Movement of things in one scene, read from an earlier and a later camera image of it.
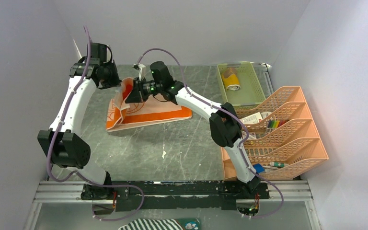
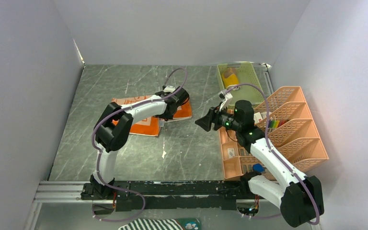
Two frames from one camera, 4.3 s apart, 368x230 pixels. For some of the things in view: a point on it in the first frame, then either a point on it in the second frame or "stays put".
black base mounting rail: (133, 195) stays put
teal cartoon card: (189, 224) stays put
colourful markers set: (274, 123) stays put
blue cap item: (258, 167) stays put
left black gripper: (116, 81) -> (165, 116)
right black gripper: (137, 95) -> (205, 122)
